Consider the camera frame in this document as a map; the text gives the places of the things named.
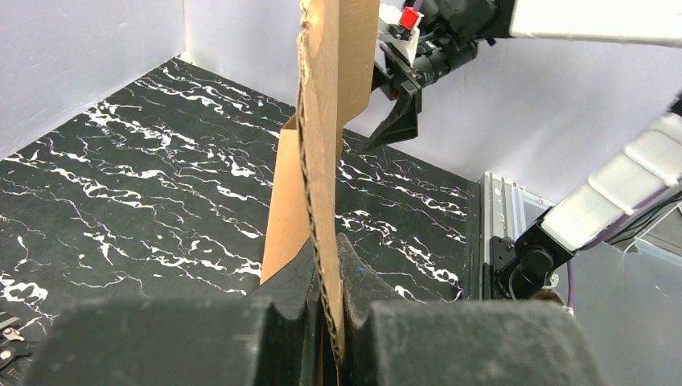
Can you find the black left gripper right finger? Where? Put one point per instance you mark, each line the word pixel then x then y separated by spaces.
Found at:
pixel 391 340

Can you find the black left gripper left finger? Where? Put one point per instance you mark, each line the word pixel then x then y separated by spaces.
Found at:
pixel 268 337

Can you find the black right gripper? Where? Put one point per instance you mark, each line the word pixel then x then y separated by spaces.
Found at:
pixel 450 35

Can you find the brown cardboard box sheet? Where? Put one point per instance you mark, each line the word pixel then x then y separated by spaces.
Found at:
pixel 336 52

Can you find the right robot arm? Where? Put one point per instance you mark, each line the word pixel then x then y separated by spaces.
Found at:
pixel 568 96

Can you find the aluminium rail frame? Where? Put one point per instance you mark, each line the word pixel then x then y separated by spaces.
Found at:
pixel 507 209

